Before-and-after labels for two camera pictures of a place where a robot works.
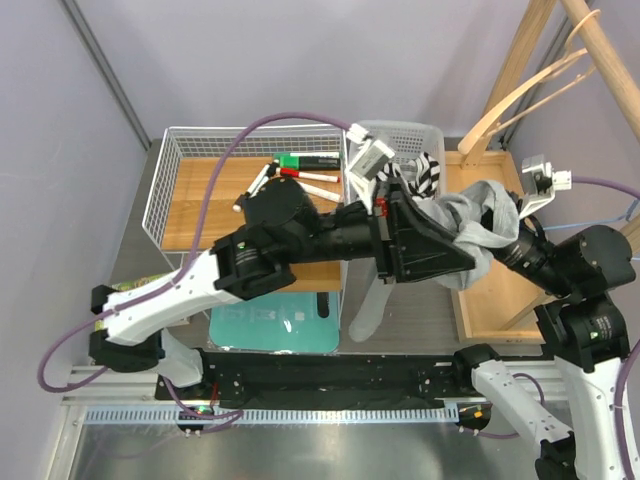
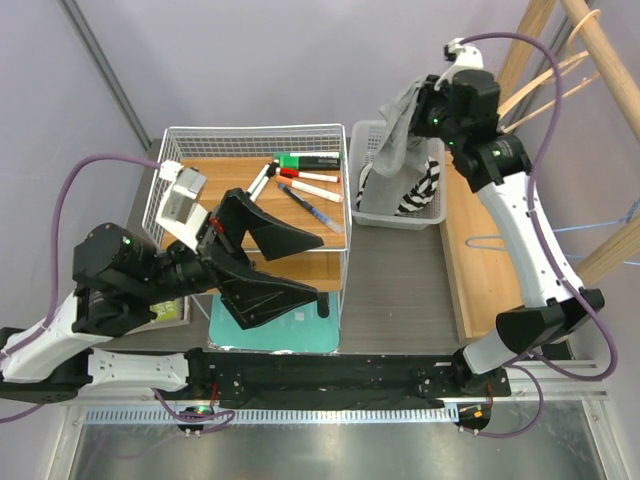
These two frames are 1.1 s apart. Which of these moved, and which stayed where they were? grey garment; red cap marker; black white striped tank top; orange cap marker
Moved: grey garment
Stayed: orange cap marker; red cap marker; black white striped tank top
